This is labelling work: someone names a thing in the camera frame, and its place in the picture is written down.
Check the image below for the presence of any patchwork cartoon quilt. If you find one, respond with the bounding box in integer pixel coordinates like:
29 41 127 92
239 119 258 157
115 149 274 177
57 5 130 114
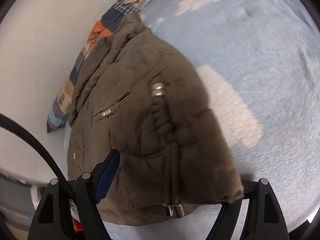
46 0 170 133

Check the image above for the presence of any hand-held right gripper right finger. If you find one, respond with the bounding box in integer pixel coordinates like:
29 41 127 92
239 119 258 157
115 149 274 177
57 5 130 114
205 178 290 240

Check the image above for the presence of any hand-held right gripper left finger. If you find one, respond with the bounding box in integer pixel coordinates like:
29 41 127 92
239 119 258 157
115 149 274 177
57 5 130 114
27 149 121 240

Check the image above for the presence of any black cable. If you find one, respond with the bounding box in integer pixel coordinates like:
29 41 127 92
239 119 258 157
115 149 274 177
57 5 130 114
0 114 75 198

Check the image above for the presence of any red object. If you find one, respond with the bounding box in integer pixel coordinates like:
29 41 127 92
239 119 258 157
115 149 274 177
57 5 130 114
71 216 83 232

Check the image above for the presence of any brown puffer jacket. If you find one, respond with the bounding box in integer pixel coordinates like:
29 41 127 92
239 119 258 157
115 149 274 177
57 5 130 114
67 13 245 227

